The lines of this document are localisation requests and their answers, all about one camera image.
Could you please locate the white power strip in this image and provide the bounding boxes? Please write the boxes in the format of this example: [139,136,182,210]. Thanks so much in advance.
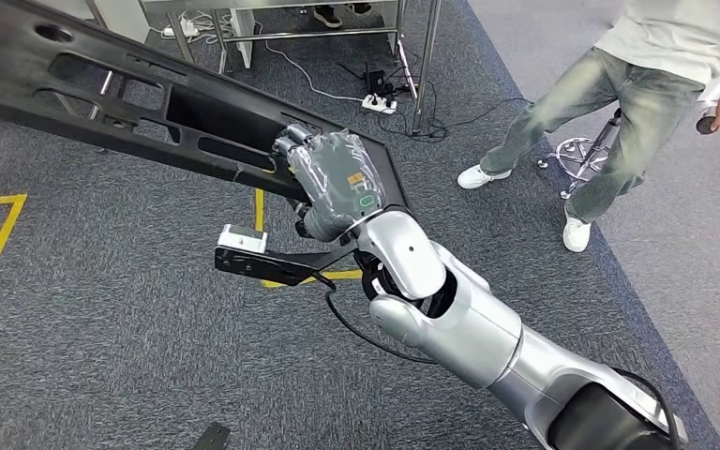
[162,17,202,39]
[361,93,398,117]

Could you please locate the black flat robot part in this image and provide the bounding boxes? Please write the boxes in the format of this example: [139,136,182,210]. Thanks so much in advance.
[188,422,232,450]

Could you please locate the chrome base stool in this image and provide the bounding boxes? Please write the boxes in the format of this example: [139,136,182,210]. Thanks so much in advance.
[536,106,625,202]

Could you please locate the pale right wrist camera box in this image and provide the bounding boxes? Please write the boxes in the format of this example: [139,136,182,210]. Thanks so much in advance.
[217,224,269,255]

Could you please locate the black right wrist camera bracket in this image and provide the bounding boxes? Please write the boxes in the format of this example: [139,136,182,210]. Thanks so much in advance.
[214,238,361,288]

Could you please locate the stainless steel workbench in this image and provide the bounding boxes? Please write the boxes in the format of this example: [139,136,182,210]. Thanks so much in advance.
[139,0,445,137]

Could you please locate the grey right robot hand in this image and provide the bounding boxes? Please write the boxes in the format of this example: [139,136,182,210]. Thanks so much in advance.
[271,123,388,245]

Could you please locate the black round object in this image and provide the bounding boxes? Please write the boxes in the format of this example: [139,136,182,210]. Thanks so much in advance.
[695,105,719,137]

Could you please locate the person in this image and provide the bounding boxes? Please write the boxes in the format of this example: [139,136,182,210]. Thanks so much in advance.
[457,0,720,255]
[311,3,375,30]

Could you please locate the white floor cable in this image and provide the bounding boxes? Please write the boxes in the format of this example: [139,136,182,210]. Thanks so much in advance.
[254,22,368,104]

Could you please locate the black floor cables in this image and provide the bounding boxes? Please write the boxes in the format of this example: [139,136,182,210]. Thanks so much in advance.
[375,81,535,143]

